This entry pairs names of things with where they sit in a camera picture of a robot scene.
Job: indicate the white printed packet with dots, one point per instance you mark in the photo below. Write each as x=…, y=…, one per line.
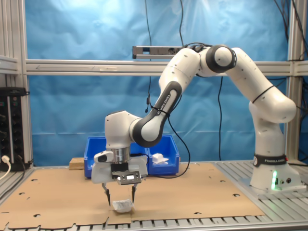
x=122, y=206

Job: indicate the black equipment rack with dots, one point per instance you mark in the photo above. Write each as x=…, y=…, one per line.
x=12, y=125

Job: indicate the blue bin holding masks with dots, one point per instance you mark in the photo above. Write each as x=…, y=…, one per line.
x=89, y=149

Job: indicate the wooden block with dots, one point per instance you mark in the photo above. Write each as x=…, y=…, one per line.
x=76, y=163

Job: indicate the blue bin holding packets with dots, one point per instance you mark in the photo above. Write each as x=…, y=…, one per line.
x=163, y=169

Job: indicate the clear bagged gauze packet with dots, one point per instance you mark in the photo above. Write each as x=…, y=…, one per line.
x=158, y=158

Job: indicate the brown cardboard sheet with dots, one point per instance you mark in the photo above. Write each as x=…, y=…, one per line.
x=192, y=197
x=60, y=192

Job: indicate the black camera box with bracket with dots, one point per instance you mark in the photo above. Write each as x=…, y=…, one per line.
x=127, y=178

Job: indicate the aluminium horizontal frame beam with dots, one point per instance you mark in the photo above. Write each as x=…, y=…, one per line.
x=96, y=67

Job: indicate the aluminium frame post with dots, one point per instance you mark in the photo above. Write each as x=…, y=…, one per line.
x=294, y=96
x=12, y=36

